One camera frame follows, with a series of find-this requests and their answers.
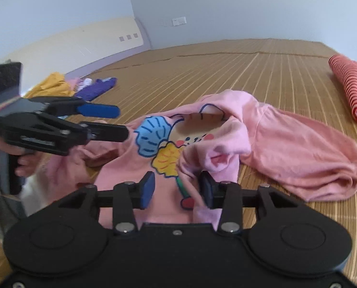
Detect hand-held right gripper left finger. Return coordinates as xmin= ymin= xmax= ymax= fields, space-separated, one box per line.
xmin=58 ymin=171 xmax=155 ymax=236

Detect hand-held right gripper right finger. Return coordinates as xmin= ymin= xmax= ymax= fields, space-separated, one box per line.
xmin=199 ymin=170 xmax=299 ymax=234

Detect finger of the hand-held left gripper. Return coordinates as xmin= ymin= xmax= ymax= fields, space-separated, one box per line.
xmin=5 ymin=112 xmax=129 ymax=156
xmin=25 ymin=96 xmax=120 ymax=119

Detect pink printed sweatshirt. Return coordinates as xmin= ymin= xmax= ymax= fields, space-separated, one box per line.
xmin=45 ymin=89 xmax=357 ymax=231

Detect person's left hand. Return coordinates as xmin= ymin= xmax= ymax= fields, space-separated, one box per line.
xmin=0 ymin=139 xmax=42 ymax=177

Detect purple garment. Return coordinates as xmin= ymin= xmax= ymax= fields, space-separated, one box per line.
xmin=75 ymin=77 xmax=117 ymax=102

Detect light pink garment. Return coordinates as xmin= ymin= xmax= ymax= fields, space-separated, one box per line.
xmin=66 ymin=77 xmax=84 ymax=92

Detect yellow garment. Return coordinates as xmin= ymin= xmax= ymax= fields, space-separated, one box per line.
xmin=25 ymin=72 xmax=77 ymax=99

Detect cream headboard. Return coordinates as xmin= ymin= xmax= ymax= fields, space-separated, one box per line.
xmin=0 ymin=16 xmax=152 ymax=80

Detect bamboo mat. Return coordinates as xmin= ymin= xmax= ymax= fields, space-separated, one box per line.
xmin=5 ymin=38 xmax=357 ymax=288

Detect red striped folded cloth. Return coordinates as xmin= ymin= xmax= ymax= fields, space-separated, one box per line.
xmin=328 ymin=54 xmax=357 ymax=123

